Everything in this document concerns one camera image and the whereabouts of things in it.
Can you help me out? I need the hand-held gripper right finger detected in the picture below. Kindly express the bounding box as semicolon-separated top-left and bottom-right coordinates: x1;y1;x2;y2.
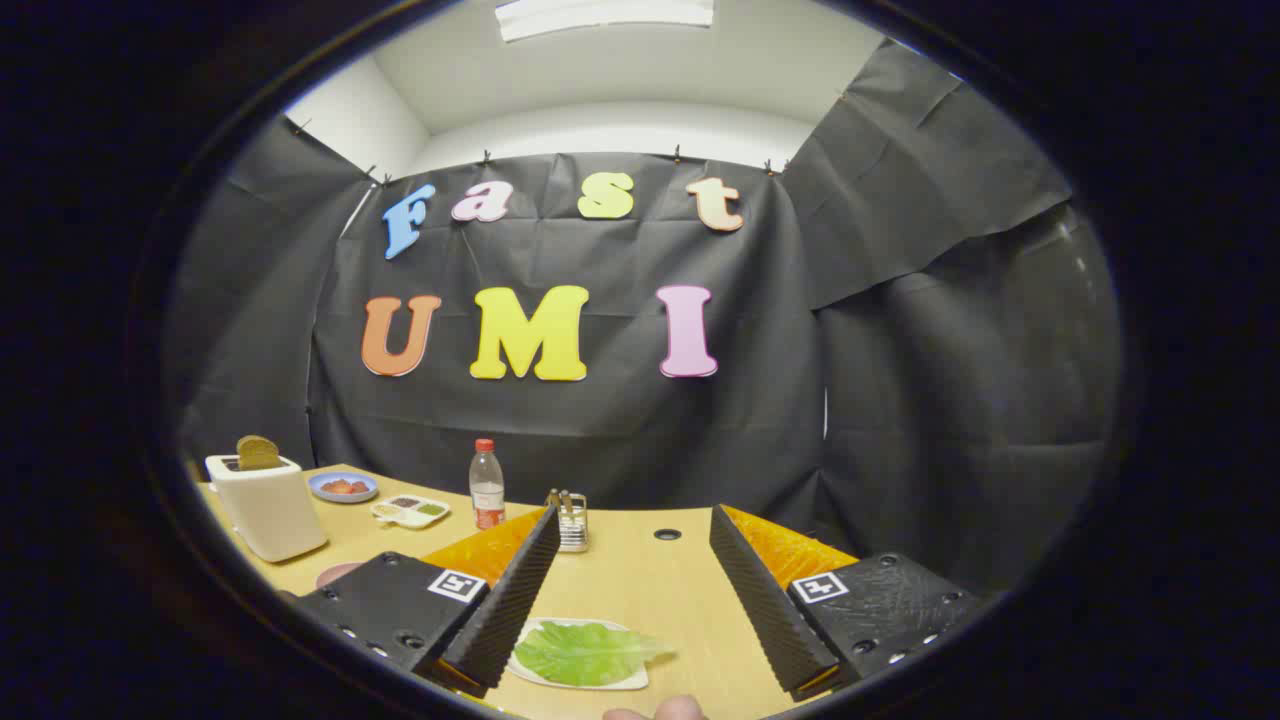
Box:
709;505;987;702

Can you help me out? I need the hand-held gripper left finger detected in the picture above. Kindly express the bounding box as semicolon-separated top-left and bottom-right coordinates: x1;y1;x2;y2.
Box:
295;505;563;701

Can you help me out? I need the green lettuce leaf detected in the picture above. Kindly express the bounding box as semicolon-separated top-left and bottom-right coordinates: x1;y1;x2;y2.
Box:
513;620;678;688

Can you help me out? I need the white rounded square plate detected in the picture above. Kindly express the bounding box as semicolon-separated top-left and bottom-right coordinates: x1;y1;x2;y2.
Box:
506;617;651;692

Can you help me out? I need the clear red-capped water bottle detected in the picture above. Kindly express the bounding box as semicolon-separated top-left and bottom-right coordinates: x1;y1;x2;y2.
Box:
469;438;506;531

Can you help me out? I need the white compartment seasoning dish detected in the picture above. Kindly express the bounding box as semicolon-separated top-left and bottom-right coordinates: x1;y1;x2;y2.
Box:
371;494;451;529

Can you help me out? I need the blue round plate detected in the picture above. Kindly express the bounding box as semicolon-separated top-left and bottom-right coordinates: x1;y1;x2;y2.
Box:
307;471;380;504

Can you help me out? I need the white toaster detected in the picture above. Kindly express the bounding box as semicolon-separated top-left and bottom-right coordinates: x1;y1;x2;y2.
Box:
205;453;329;563

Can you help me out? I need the ceiling light panel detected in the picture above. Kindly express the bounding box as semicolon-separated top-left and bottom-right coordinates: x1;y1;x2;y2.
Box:
495;0;716;43

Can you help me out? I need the wire mesh utensil holder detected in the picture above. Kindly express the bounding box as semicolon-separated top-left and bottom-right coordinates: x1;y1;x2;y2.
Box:
556;493;589;553

